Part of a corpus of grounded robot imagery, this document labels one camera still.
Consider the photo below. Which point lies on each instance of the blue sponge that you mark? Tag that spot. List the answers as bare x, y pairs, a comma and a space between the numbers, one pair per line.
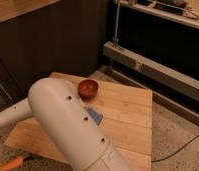
97, 117

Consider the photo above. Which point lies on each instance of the grey metal shelf frame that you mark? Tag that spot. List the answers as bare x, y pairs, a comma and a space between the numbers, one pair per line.
157, 50

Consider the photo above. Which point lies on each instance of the orange pepper with dark stem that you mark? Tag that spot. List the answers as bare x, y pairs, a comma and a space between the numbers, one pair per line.
14, 163

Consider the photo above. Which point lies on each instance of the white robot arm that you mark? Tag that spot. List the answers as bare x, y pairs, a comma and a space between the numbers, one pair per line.
57, 107

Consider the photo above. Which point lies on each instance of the red bowl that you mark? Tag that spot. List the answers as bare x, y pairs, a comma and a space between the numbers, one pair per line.
87, 88

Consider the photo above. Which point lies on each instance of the dark wood cabinet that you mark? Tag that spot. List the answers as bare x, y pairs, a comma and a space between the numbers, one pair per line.
64, 37

